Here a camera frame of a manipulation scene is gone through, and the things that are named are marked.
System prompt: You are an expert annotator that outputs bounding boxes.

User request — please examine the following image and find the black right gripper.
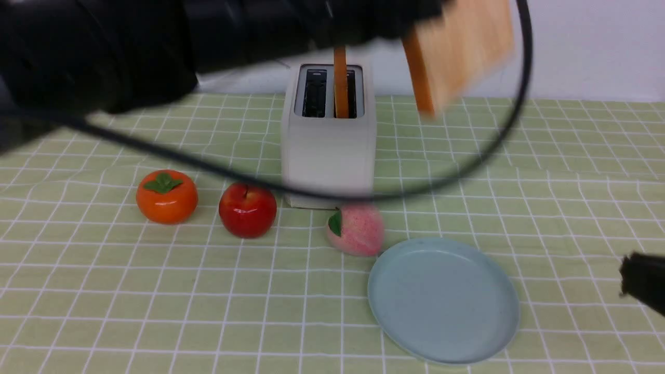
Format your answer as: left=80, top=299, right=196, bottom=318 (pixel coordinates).
left=619, top=252, right=664, bottom=316

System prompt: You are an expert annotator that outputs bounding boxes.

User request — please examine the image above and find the toasted bread slice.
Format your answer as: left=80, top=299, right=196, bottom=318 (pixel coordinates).
left=333, top=46, right=350, bottom=118
left=402, top=1, right=515, bottom=118

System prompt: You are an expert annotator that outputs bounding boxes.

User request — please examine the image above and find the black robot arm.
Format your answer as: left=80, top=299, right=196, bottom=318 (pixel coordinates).
left=2, top=1, right=534, bottom=203

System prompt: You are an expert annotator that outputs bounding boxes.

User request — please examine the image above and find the light blue round plate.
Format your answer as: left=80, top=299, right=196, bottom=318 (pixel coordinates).
left=367, top=237, right=522, bottom=366

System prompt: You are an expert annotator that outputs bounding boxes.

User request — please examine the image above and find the pink toy peach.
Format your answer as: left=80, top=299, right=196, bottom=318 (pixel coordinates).
left=326, top=204, right=385, bottom=257

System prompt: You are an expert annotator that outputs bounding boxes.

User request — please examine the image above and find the white two-slot toaster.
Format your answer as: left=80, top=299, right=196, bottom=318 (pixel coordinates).
left=281, top=54, right=376, bottom=195

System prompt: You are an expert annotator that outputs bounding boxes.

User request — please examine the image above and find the red toy apple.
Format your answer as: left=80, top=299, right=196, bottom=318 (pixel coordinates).
left=218, top=182, right=277, bottom=239

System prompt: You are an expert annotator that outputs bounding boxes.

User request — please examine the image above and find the orange toy persimmon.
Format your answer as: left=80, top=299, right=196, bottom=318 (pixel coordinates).
left=136, top=169, right=198, bottom=225

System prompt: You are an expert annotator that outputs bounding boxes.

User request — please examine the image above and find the green checkered tablecloth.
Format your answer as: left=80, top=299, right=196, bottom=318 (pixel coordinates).
left=1, top=100, right=664, bottom=373

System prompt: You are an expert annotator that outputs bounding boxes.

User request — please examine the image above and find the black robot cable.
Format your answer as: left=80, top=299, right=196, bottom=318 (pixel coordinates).
left=31, top=0, right=534, bottom=202

